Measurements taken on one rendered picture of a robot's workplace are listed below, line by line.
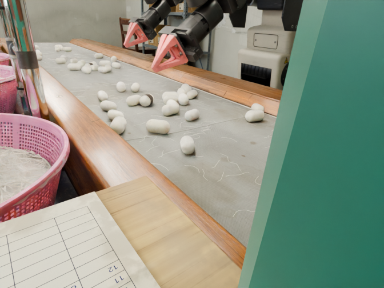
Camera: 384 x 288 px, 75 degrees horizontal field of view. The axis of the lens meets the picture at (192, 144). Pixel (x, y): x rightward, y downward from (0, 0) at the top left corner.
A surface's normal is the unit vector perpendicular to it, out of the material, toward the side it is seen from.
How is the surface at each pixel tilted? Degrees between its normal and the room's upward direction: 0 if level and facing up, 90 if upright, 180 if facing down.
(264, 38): 98
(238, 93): 45
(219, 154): 0
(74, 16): 90
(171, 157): 0
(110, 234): 0
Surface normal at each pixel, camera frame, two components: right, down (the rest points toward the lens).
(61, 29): 0.59, 0.37
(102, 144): 0.05, -0.90
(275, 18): -0.80, 0.35
